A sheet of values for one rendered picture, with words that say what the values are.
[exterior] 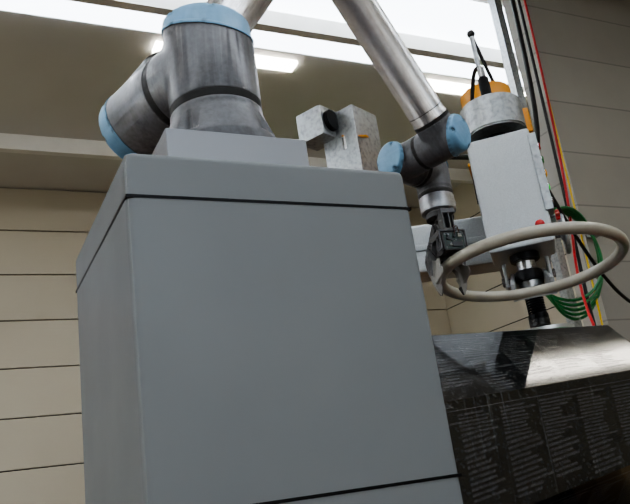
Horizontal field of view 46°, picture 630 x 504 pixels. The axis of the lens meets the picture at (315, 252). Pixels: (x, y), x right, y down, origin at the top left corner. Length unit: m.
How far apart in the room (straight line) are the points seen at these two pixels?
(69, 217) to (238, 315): 7.86
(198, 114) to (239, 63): 0.12
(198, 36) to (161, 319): 0.53
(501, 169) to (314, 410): 1.86
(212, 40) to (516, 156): 1.64
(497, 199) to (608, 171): 3.09
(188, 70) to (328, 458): 0.63
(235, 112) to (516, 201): 1.62
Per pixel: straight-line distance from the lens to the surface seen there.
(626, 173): 5.80
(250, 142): 1.10
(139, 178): 0.92
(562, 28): 6.11
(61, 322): 8.33
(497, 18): 5.61
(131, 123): 1.34
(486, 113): 2.71
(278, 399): 0.89
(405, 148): 1.82
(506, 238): 1.76
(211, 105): 1.15
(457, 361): 2.07
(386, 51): 1.74
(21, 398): 8.13
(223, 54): 1.21
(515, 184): 2.63
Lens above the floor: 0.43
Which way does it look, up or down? 18 degrees up
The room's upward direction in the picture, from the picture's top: 8 degrees counter-clockwise
